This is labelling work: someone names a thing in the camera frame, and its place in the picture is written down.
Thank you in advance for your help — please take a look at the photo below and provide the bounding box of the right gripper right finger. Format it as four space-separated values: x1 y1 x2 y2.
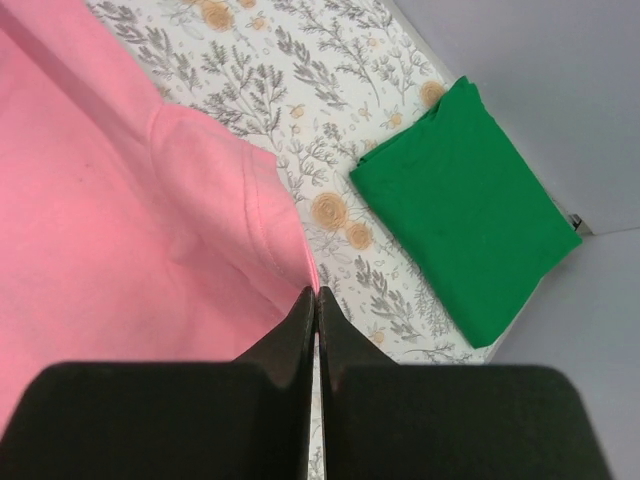
317 288 611 479

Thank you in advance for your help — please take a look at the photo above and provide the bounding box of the pink t shirt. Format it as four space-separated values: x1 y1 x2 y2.
1 1 318 421

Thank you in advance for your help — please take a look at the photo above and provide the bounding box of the floral tablecloth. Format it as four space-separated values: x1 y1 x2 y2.
89 0 491 364

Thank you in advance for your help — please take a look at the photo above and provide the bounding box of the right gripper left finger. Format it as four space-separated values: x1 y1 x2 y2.
1 288 315 479

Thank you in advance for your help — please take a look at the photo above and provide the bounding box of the folded green t shirt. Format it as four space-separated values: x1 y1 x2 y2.
350 78 581 348

